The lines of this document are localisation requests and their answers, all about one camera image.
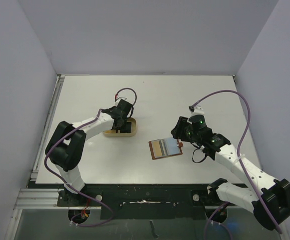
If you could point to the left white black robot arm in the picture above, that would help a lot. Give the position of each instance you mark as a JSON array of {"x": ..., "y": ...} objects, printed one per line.
[{"x": 65, "y": 148}]

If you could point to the brown leather card holder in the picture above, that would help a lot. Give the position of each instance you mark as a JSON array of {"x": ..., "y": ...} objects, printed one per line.
[{"x": 173, "y": 146}]

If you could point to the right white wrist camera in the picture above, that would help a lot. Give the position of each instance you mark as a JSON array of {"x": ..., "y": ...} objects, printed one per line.
[{"x": 196, "y": 110}]

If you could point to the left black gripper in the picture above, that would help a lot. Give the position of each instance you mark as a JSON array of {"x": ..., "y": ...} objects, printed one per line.
[{"x": 122, "y": 127}]

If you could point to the beige oval tray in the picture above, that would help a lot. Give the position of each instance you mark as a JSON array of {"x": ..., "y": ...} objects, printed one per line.
[{"x": 116, "y": 132}]

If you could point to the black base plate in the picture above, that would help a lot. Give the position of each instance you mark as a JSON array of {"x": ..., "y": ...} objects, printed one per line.
[{"x": 143, "y": 201}]

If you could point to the aluminium frame rail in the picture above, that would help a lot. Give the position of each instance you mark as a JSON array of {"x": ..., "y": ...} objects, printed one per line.
[{"x": 36, "y": 199}]

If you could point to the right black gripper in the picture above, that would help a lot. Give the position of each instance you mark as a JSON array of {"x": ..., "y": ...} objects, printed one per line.
[{"x": 178, "y": 128}]

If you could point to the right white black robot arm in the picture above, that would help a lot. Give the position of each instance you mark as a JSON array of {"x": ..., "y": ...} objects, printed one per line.
[{"x": 263, "y": 195}]

